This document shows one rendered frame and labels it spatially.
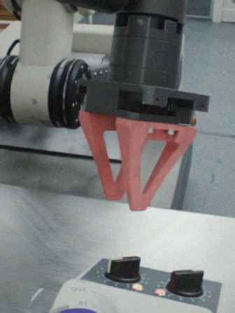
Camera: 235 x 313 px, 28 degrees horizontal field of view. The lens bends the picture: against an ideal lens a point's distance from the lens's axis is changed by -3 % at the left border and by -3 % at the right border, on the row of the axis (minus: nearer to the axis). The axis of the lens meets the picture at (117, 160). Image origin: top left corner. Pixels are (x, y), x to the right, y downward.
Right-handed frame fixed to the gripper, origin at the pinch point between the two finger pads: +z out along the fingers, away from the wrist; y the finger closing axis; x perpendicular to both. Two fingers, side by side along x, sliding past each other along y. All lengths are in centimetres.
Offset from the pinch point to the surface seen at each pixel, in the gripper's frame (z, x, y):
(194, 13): -69, 195, -212
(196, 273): 5.8, 4.9, 4.9
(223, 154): 10, 120, -100
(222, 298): 7.9, 7.3, 6.3
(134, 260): 5.8, 1.5, 0.5
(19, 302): 12.8, -5.3, -7.7
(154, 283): 7.4, 2.7, 2.3
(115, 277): 7.1, -0.5, 0.7
